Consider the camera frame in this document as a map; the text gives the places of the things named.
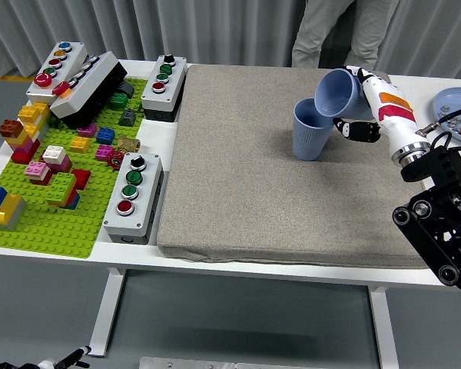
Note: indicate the five-button grey control box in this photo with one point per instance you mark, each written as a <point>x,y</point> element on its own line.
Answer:
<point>71,57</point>

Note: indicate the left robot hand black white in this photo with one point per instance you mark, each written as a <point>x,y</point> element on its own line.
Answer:
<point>69,358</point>

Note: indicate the blue ribbed cup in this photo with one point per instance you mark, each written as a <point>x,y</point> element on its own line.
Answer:
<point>336,92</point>
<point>307,142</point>

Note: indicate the yellow toy brick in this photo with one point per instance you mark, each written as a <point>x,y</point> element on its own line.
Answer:
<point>79,145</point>

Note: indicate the green toy brick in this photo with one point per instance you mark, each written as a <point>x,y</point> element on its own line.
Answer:
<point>119,100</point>

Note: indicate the person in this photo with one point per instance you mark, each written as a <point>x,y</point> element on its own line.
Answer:
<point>311,34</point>

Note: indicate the green orange brick stack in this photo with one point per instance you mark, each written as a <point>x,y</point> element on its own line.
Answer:
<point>61,188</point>

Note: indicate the blue toy brick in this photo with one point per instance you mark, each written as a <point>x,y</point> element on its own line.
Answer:
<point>105,135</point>

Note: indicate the grey pleated curtain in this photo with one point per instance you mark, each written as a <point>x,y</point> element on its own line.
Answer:
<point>253,30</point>

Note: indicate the red toy brick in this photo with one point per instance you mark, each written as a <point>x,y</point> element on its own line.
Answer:
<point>81,177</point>

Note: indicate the blue plate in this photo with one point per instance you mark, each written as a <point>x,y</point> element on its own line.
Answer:
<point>451,98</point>

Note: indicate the grey-brown mat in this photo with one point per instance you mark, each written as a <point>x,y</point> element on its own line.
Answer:
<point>253,173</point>

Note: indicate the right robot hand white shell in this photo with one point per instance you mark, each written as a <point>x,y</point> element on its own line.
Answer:
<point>395,115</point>

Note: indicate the blue yellow grey brick stack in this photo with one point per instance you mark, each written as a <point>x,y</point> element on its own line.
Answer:
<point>5,209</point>

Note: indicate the dark grey arched brick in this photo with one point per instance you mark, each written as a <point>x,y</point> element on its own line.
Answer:
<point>126,89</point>

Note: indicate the white table leg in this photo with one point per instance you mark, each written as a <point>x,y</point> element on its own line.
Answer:
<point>384,330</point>
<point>105,311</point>

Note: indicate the tilted grey button box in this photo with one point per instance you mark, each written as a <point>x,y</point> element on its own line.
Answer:
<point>88,88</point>

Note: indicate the dark grey sloped brick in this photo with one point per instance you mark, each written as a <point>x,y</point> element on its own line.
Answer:
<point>127,117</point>

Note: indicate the white magenta brick stack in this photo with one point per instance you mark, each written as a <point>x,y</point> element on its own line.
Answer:
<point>55,155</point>

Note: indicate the pink white red brick stack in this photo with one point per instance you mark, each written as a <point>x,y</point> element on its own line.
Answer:
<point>38,173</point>

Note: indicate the magenta toy brick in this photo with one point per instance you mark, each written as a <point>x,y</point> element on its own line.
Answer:
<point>87,130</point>
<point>103,152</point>

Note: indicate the green brick baseplate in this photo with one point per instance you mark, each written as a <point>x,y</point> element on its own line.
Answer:
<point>61,230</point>

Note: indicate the four-button grey control box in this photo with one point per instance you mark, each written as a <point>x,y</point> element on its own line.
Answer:
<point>146,203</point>
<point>169,90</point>

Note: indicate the brown yellow pink brick tower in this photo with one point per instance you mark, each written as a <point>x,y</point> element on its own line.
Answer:
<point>25,144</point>

